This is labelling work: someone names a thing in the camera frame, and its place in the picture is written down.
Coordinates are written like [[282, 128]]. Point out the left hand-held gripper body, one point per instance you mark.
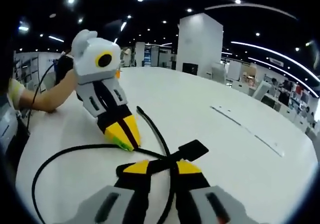
[[87, 58]]

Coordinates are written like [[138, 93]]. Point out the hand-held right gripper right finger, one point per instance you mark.
[[192, 196]]

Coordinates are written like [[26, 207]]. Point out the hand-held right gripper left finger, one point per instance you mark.
[[130, 196]]

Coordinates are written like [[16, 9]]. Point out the white desk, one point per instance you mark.
[[200, 96]]

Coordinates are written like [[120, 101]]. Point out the small orange object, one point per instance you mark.
[[117, 74]]

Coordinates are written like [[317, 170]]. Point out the narrow white pillar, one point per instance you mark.
[[140, 54]]

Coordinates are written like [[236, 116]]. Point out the white and yellow sleeve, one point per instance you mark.
[[15, 92]]

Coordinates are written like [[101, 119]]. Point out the black screen on pillar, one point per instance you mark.
[[190, 68]]

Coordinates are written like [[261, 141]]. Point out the large white pillar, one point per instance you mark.
[[200, 43]]

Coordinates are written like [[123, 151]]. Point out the long ceiling light strip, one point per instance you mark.
[[275, 53]]

